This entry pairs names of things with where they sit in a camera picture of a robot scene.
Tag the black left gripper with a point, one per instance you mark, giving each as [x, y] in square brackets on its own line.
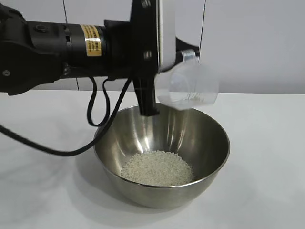
[133, 47]

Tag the clear plastic measuring cup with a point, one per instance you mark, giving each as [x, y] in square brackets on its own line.
[190, 78]

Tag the white rice grains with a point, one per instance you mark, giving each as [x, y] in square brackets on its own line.
[157, 169]

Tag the stainless steel mixing bowl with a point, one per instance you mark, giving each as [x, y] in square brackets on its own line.
[166, 198]

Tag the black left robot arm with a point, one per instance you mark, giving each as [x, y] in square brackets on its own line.
[47, 43]

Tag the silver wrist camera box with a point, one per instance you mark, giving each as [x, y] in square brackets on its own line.
[168, 35]

